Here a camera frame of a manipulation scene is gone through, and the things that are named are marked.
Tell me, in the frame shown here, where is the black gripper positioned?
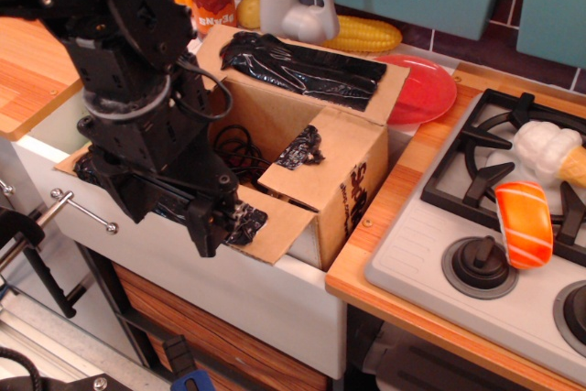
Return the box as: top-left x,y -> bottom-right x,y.
77,115 -> 243,257

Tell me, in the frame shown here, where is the cardboard box with black tape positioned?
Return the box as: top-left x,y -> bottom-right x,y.
77,25 -> 389,267

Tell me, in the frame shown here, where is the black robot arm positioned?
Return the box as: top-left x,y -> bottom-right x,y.
1,0 -> 239,257

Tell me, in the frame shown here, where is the white toy sink basin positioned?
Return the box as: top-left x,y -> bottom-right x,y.
12,38 -> 459,381

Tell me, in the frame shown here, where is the black table clamp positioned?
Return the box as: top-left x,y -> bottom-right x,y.
1,202 -> 87,319

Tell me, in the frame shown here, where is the yellow toy potato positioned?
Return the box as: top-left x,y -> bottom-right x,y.
236,0 -> 261,29

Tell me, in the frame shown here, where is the grey toy faucet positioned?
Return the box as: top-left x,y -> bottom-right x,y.
259,0 -> 340,45

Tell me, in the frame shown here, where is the yellow toy corn cob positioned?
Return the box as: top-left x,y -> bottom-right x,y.
322,16 -> 403,53

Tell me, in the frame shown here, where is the grey toy stove top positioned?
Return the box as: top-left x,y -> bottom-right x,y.
365,90 -> 585,384

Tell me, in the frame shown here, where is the red plastic plate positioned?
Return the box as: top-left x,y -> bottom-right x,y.
376,54 -> 458,125

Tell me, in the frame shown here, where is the black stove knob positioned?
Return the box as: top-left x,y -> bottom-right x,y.
441,235 -> 518,300
553,281 -> 585,357

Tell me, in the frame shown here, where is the black stove burner grate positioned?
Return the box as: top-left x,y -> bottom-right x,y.
420,89 -> 585,266

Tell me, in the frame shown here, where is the toy salmon sushi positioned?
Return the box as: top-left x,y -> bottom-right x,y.
494,181 -> 554,270

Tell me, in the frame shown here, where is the toy ice cream cone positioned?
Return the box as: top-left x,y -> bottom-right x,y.
513,121 -> 585,188

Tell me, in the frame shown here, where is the teal cabinet at right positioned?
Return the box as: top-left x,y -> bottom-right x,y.
516,0 -> 585,69

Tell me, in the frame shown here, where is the metal towel bar handle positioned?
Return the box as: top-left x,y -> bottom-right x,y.
49,188 -> 119,235

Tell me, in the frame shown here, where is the black cable in box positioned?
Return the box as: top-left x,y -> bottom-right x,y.
211,124 -> 273,184

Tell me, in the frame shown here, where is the blue black clamp handle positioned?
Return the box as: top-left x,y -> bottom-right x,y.
162,335 -> 215,391

